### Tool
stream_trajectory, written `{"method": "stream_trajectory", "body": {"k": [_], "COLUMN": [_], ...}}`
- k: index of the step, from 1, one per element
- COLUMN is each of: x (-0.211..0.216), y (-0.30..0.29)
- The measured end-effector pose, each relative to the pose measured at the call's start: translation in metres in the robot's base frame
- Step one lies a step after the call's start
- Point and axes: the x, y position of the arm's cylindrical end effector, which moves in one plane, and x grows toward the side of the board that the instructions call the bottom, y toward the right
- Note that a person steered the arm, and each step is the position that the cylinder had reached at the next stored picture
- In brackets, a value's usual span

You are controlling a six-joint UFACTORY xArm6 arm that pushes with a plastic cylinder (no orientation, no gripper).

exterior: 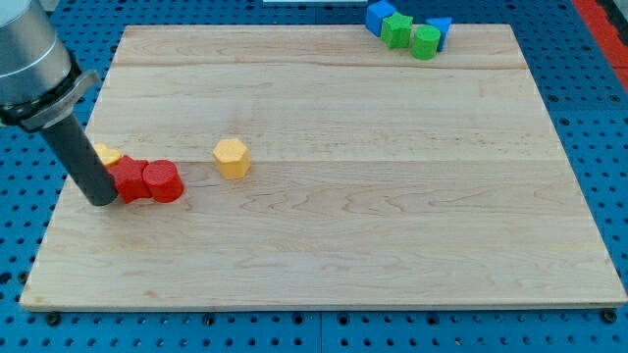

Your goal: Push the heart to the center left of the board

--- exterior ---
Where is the green cylinder block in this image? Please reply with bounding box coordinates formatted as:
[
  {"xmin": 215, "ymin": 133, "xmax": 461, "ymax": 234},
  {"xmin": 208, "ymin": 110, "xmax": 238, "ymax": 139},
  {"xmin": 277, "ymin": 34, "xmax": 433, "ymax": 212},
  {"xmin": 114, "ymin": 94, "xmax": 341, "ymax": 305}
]
[{"xmin": 411, "ymin": 25, "xmax": 441, "ymax": 61}]

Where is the yellow hexagon block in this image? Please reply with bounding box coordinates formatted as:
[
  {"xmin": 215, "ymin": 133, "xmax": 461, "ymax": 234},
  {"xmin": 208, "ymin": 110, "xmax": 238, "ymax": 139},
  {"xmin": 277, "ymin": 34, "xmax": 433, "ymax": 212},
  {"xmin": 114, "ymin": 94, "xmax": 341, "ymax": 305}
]
[{"xmin": 213, "ymin": 138, "xmax": 250, "ymax": 179}]

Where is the red cylinder block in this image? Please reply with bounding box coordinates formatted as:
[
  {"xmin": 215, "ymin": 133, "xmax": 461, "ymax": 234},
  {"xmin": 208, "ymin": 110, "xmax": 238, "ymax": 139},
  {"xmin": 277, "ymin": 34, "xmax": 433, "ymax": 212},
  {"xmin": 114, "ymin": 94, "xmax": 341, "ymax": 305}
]
[{"xmin": 142, "ymin": 160, "xmax": 184, "ymax": 203}]

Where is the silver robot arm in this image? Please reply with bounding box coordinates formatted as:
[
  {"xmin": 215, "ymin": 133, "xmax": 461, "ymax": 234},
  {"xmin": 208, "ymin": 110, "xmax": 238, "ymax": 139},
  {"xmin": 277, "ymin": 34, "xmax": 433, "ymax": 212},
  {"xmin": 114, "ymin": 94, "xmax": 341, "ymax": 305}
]
[{"xmin": 1, "ymin": 0, "xmax": 100, "ymax": 131}]

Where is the blue triangle block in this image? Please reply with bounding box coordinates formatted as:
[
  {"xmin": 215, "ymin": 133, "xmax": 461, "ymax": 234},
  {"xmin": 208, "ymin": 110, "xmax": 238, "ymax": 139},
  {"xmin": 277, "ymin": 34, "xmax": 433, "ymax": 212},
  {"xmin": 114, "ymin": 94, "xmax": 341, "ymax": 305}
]
[{"xmin": 426, "ymin": 17, "xmax": 453, "ymax": 52}]

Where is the yellow heart block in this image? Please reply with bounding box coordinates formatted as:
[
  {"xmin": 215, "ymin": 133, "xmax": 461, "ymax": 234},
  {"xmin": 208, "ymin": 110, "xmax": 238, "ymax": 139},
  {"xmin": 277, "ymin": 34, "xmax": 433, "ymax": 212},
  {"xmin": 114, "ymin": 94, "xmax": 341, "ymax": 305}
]
[{"xmin": 93, "ymin": 143, "xmax": 123, "ymax": 168}]

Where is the red star block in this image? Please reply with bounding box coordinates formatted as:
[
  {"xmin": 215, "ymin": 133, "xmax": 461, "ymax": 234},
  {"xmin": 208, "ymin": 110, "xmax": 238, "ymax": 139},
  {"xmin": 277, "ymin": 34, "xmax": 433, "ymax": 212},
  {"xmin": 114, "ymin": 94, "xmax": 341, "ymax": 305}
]
[{"xmin": 109, "ymin": 155, "xmax": 152, "ymax": 204}]

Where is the blue cube block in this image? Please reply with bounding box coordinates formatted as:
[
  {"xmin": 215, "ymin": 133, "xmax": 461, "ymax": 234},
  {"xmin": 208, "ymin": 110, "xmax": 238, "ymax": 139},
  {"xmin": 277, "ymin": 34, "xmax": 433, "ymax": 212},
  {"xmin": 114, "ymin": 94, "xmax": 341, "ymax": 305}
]
[{"xmin": 365, "ymin": 0, "xmax": 396, "ymax": 37}]

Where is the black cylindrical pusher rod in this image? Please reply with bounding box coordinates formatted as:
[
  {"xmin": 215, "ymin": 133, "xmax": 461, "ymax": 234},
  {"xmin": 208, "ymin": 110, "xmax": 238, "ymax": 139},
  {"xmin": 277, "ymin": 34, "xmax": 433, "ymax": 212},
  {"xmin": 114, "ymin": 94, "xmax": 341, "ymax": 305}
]
[{"xmin": 40, "ymin": 114, "xmax": 118, "ymax": 206}]

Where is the green star block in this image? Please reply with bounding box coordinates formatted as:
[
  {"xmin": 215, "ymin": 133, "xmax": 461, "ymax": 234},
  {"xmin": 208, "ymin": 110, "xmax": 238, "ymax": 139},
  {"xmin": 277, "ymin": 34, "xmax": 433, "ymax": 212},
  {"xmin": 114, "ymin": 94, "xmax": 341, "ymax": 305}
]
[{"xmin": 381, "ymin": 12, "xmax": 414, "ymax": 49}]

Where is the light wooden board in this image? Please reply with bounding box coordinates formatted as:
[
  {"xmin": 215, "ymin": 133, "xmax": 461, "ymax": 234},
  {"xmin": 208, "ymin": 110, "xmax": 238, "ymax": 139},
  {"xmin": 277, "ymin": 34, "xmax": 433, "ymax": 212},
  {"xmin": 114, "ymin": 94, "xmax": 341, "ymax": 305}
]
[{"xmin": 21, "ymin": 25, "xmax": 627, "ymax": 312}]

